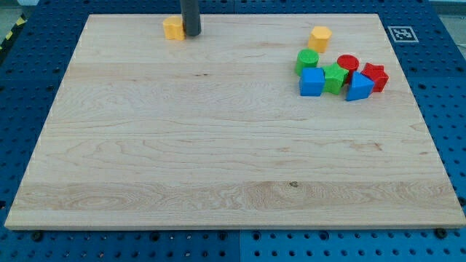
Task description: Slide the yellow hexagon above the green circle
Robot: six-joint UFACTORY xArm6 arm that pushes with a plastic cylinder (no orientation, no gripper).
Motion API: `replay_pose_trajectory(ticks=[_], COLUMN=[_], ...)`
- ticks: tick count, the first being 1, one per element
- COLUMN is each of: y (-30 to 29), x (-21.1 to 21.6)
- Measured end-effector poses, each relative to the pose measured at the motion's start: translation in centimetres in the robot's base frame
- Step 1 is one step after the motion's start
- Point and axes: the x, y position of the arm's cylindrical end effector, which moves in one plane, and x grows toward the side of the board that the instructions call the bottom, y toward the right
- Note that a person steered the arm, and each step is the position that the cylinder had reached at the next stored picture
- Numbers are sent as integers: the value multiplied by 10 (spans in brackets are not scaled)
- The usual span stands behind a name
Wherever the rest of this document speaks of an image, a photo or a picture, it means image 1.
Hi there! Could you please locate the yellow hexagon block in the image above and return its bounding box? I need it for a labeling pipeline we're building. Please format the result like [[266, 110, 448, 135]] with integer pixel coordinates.
[[307, 26, 332, 53]]

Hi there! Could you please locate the light wooden board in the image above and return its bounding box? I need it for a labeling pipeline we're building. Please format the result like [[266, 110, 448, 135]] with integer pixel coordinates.
[[5, 14, 465, 231]]

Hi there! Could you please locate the red star block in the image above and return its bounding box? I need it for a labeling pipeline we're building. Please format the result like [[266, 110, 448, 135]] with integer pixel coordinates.
[[361, 63, 390, 92]]

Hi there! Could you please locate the yellow heart block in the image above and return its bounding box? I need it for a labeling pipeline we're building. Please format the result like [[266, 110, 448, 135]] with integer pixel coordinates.
[[162, 16, 186, 41]]

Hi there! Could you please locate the red circle block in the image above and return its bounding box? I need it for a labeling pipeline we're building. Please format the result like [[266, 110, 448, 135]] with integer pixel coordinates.
[[336, 54, 360, 84]]

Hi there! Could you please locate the white fiducial marker tag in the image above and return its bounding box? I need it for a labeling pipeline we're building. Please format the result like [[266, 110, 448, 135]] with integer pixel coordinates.
[[388, 25, 419, 43]]

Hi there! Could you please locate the green star block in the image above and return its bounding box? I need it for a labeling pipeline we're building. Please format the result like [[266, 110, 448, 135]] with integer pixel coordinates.
[[322, 63, 349, 95]]

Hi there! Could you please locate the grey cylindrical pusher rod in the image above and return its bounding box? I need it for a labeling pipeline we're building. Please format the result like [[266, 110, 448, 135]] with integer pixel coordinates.
[[180, 0, 202, 36]]

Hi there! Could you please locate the blue cube block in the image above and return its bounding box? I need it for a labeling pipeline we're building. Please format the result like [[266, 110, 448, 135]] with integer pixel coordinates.
[[299, 68, 325, 97]]

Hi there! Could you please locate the green circle block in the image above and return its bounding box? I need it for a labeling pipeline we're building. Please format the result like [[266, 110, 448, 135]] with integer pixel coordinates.
[[294, 49, 320, 76]]

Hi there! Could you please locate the blue triangle block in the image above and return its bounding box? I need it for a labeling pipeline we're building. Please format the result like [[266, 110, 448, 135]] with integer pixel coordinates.
[[346, 72, 374, 101]]

